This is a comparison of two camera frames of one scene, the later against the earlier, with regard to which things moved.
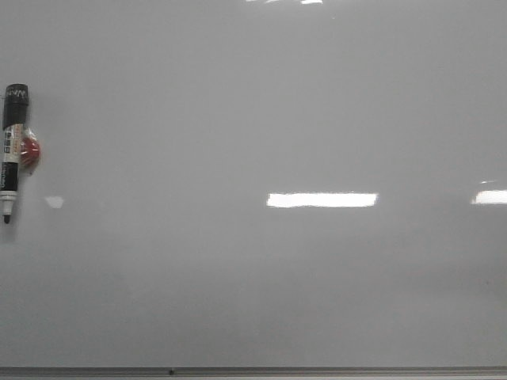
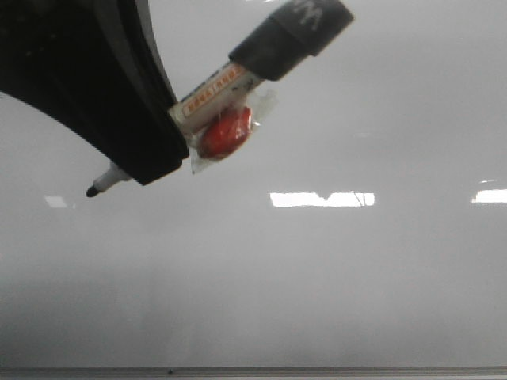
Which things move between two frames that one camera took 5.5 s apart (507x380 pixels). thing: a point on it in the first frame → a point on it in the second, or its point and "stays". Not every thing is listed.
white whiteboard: (257, 184) stays
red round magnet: (30, 150) → (226, 134)
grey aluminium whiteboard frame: (253, 373) stays
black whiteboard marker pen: (16, 100) → (292, 32)
